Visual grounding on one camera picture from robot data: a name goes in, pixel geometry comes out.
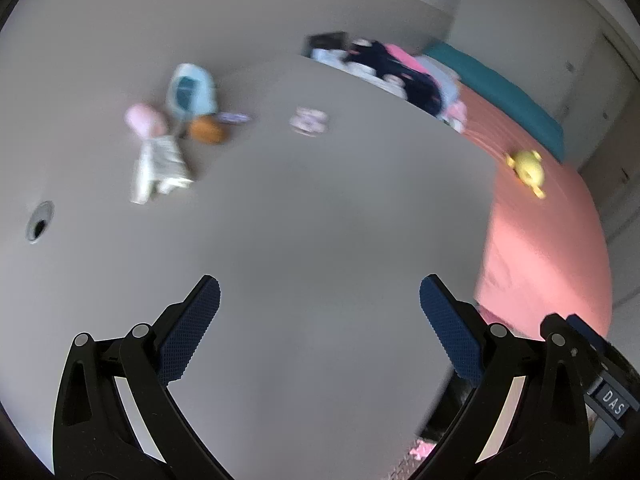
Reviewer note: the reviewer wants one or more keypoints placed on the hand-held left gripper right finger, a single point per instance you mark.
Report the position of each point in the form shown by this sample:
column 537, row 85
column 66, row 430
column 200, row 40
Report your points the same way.
column 452, row 332

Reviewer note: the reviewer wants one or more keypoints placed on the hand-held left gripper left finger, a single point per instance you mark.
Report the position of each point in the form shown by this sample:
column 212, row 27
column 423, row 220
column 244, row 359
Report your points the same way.
column 187, row 332

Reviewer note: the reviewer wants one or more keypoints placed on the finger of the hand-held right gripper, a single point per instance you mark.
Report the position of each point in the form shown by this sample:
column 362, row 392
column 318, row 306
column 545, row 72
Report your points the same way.
column 587, row 327

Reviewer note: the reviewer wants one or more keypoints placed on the yellow giraffe teether toy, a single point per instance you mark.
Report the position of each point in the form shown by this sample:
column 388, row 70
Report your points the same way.
column 525, row 166

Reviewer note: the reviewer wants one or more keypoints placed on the pink bed sheet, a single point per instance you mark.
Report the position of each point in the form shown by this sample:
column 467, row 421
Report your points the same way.
column 545, row 240

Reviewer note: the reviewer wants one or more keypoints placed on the small pink item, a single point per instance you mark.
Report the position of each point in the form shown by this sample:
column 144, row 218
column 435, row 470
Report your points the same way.
column 421, row 449

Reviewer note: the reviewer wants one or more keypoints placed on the white printed carton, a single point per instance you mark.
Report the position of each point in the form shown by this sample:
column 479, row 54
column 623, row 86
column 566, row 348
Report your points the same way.
column 160, row 165

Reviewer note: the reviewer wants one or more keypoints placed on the brown round item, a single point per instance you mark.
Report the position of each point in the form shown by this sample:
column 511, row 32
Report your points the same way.
column 207, row 130

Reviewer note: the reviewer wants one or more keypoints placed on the pale pink rounded item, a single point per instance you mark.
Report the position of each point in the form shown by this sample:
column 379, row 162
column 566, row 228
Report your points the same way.
column 145, row 120

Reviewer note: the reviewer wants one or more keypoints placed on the small purple wrapper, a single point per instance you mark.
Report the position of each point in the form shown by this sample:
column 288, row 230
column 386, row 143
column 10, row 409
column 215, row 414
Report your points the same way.
column 235, row 117

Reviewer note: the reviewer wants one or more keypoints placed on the light blue packet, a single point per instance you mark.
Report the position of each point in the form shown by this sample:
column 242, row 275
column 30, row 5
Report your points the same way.
column 192, row 92

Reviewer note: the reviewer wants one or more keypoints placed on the small white lilac item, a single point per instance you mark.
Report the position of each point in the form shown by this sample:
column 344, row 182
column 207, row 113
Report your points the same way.
column 309, row 120

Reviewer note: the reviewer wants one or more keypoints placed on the dark blue clothing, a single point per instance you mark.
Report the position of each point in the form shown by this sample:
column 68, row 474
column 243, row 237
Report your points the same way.
column 415, row 85

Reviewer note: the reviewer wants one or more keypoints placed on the light blue cloth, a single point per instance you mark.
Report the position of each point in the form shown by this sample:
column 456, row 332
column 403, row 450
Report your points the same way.
column 442, row 77

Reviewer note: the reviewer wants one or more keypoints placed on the pink clothing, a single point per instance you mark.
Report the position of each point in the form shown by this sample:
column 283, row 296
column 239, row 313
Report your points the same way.
column 400, row 54

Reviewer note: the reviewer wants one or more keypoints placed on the black flat item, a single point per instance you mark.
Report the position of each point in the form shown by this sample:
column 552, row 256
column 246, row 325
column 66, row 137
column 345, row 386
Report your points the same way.
column 327, row 40

